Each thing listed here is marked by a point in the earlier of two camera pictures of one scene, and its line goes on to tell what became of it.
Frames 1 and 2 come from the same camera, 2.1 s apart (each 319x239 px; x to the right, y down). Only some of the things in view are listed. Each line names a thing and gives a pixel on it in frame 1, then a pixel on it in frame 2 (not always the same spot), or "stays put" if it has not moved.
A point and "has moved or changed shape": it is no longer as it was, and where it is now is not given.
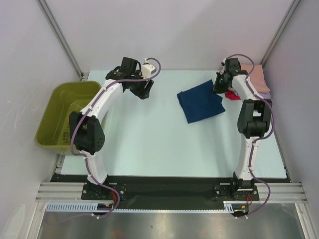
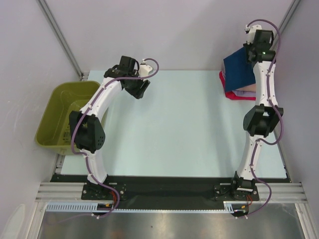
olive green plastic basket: (53, 131) stays put
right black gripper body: (221, 85) to (248, 48)
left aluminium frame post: (56, 28) stays put
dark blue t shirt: (201, 102) has moved or changed shape
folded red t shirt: (231, 95) stays put
